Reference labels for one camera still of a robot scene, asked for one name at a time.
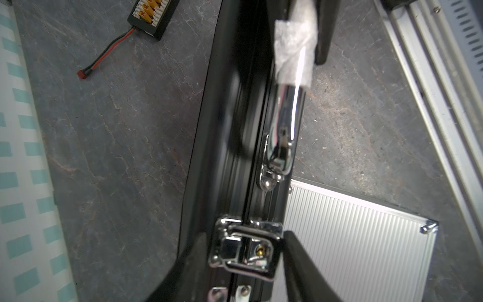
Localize black poker set case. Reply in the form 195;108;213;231
177;1;318;301

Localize black charging connector board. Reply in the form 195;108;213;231
127;0;179;40

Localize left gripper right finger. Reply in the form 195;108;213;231
283;231;341;302

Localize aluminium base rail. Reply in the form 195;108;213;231
376;1;482;254

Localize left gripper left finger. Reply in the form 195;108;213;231
145;233;208;301

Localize silver poker set case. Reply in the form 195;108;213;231
284;179;438;301

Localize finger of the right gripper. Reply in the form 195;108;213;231
315;0;340;65

